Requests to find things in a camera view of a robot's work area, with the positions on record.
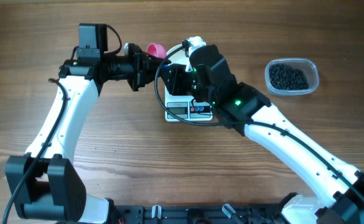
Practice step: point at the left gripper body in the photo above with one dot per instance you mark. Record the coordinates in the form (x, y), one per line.
(136, 75)

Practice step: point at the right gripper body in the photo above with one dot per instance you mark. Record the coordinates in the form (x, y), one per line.
(183, 83)

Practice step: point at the pink scoop blue handle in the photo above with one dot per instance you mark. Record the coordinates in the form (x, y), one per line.
(155, 53)

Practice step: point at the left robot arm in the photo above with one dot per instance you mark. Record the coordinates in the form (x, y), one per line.
(43, 182)

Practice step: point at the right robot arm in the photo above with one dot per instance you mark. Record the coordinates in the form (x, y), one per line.
(203, 73)

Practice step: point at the white bowl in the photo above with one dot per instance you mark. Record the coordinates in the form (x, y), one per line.
(178, 57)

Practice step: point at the white digital kitchen scale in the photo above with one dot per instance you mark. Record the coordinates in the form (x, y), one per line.
(186, 107)

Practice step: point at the black beans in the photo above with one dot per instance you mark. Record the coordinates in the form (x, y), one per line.
(284, 77)

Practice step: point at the clear plastic container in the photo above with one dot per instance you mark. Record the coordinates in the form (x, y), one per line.
(307, 66)

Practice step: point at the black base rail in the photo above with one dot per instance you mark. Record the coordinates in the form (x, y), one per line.
(256, 214)

